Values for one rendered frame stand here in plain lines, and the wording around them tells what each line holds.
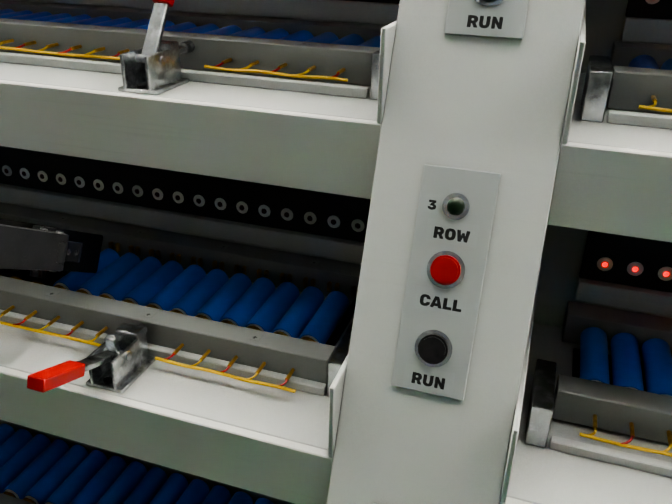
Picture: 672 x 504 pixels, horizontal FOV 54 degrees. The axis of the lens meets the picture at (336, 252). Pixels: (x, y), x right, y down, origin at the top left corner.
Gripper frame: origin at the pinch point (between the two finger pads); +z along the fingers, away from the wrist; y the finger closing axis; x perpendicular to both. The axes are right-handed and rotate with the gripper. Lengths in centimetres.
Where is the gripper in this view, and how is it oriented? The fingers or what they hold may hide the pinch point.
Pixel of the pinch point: (46, 246)
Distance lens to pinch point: 53.6
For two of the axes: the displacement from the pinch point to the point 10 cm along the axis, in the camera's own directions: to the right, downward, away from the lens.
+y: -9.5, -1.6, 2.7
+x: -1.7, 9.9, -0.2
